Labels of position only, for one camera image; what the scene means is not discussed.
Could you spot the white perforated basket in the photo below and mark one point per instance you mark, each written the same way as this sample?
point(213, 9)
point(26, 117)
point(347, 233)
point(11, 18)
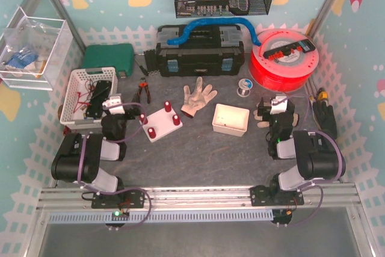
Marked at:
point(77, 111)

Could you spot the black battery holder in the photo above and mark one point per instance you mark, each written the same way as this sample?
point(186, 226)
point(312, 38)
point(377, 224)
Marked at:
point(99, 95)

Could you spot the white knit glove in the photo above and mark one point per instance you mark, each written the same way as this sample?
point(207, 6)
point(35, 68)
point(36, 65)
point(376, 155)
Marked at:
point(198, 99)
point(264, 120)

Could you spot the green plastic case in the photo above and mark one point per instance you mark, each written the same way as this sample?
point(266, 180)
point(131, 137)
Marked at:
point(119, 56)

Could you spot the black rubber glove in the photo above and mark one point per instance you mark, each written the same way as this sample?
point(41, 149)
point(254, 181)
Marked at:
point(324, 116)

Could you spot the blue white gloves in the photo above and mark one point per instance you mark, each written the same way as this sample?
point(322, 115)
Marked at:
point(23, 59)

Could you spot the aluminium rail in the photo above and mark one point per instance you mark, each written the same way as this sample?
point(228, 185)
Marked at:
point(191, 198)

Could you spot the grey slotted cable duct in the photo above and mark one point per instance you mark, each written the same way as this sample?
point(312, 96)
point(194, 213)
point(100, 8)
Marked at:
point(135, 217)

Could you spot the white peg board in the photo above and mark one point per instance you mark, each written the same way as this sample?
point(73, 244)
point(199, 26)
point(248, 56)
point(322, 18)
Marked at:
point(162, 122)

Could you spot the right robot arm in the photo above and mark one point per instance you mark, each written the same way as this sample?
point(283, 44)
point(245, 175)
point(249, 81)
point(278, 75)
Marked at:
point(317, 156)

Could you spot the large red spring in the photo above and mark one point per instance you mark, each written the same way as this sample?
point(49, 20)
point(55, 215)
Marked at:
point(151, 132)
point(167, 106)
point(176, 120)
point(143, 119)

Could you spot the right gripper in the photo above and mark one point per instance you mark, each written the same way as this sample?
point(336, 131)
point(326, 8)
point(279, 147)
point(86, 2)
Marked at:
point(264, 111)

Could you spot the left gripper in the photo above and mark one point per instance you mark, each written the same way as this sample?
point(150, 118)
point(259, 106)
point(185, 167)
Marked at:
point(130, 111)

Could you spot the black power strip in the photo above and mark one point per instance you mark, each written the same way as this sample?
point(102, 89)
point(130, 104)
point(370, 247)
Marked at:
point(304, 46)

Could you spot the solder wire spool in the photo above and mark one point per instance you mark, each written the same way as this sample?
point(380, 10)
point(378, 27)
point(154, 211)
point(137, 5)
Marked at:
point(244, 87)

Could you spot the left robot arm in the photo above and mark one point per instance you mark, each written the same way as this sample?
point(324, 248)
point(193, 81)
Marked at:
point(78, 158)

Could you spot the white spring tray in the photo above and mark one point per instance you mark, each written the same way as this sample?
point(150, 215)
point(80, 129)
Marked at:
point(230, 120)

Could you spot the black tool box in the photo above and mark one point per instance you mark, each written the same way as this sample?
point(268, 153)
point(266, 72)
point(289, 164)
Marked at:
point(212, 50)

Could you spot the clear acrylic box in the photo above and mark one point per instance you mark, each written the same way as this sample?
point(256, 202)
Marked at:
point(50, 38)

